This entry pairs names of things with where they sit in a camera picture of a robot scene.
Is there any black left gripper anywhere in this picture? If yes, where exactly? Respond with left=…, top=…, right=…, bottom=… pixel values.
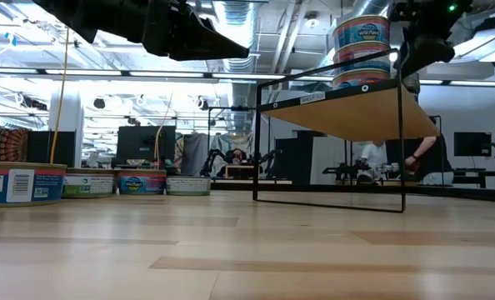
left=141, top=0, right=249, bottom=62

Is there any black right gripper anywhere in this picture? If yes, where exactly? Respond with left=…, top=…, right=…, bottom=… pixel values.
left=387, top=0, right=473, bottom=79

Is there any long ceiling light strip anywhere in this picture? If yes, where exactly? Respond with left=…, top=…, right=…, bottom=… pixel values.
left=417, top=77, right=495, bottom=88
left=0, top=68, right=286, bottom=83

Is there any black background panel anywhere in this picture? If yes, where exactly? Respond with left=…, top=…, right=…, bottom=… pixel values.
left=26, top=130, right=77, bottom=168
left=387, top=137, right=440, bottom=184

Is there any person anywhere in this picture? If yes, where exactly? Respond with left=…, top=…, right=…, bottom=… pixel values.
left=357, top=141, right=388, bottom=184
left=403, top=116, right=455, bottom=187
left=226, top=148, right=251, bottom=168

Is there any black background monitor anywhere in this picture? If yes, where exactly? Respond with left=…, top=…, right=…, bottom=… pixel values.
left=116, top=124, right=177, bottom=168

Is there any small wooden box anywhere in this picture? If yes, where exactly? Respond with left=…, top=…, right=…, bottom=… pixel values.
left=224, top=164, right=262, bottom=180

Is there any black background table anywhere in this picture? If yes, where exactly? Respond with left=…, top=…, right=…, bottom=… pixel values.
left=451, top=167, right=495, bottom=189

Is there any black cabinet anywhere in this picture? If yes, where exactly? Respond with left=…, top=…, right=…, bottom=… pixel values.
left=274, top=129, right=328, bottom=185

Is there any patterned tapestry cloth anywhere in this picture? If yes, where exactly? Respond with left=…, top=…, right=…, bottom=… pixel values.
left=0, top=127, right=30, bottom=163

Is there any silver spiral ventilation duct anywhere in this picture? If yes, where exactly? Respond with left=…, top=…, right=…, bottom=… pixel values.
left=220, top=0, right=262, bottom=74
left=328, top=0, right=393, bottom=26

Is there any wooden shelf black metal frame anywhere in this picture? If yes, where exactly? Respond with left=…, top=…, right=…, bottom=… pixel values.
left=252, top=47, right=440, bottom=214

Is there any black wall monitor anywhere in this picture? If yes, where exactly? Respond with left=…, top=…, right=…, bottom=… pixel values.
left=453, top=131, right=493, bottom=158

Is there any black aluminium table frame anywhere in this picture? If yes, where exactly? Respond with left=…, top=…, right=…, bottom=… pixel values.
left=212, top=182, right=495, bottom=204

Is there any yellow hanging cable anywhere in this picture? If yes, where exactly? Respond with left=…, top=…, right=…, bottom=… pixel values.
left=49, top=28, right=70, bottom=164

